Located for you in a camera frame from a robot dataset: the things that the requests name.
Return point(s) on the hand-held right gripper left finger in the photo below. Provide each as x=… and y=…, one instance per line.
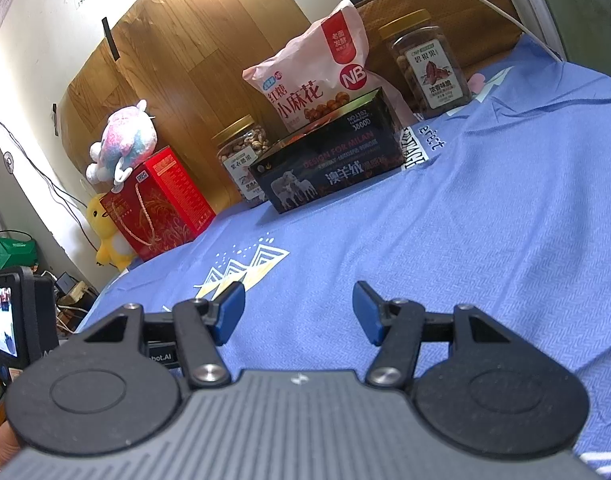
x=230, y=310

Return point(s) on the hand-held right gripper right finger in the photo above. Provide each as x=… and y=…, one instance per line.
x=368, y=312

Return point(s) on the black printed cardboard box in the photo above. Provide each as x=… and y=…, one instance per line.
x=330, y=170

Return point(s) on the person's left forearm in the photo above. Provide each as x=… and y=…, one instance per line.
x=8, y=442

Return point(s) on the grey small box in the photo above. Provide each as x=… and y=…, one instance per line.
x=69, y=284

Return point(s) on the green bag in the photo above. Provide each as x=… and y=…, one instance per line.
x=10, y=254

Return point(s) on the yellow plush toy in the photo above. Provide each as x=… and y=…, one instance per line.
x=105, y=240

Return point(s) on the red gift box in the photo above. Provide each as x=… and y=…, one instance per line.
x=160, y=205

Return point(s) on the blue bedsheet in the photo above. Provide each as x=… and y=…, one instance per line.
x=485, y=210

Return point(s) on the gold-lid peanut jar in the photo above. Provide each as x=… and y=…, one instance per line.
x=238, y=152

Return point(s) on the pink plush toy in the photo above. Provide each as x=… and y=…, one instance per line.
x=125, y=137

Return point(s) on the yellow-lid jar with dark label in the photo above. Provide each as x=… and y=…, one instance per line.
x=430, y=70

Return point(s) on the pink snack bag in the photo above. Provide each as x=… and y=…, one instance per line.
x=315, y=65

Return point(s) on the wooden headboard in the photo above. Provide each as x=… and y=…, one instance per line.
x=195, y=50

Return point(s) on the black tape strip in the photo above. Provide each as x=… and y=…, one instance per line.
x=110, y=39

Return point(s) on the white window frame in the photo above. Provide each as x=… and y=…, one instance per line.
x=540, y=5

